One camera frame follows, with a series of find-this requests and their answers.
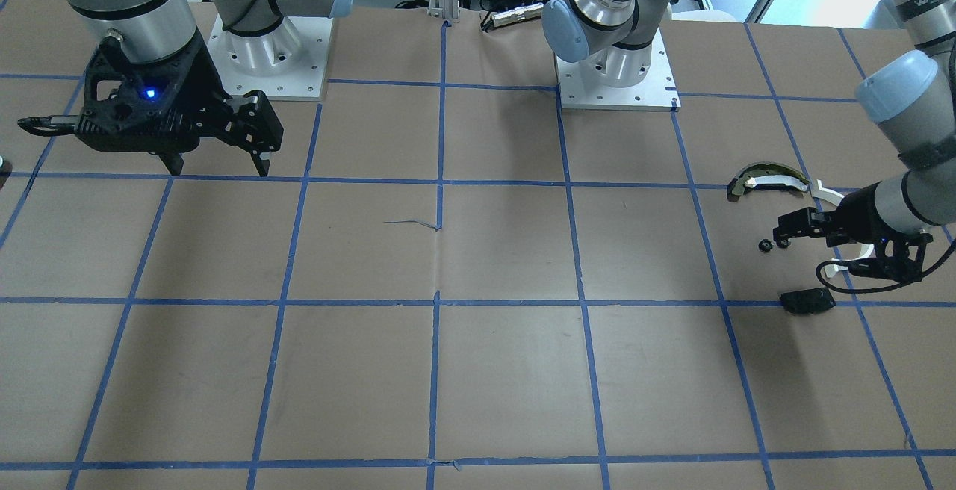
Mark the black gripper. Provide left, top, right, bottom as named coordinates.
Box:
left=155, top=31, right=284, bottom=177

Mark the black gripper other arm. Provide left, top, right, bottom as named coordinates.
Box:
left=772, top=184, right=908, bottom=248

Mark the white curved plastic part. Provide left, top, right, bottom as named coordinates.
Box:
left=810, top=179, right=875, bottom=279

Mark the curved olive white part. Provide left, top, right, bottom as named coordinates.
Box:
left=727, top=163, right=810, bottom=202

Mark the small black pouch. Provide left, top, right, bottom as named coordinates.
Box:
left=780, top=287, right=836, bottom=316

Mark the white power strip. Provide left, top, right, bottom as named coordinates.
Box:
left=480, top=2, right=545, bottom=33

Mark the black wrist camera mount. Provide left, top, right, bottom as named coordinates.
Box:
left=17, top=31, right=208, bottom=156

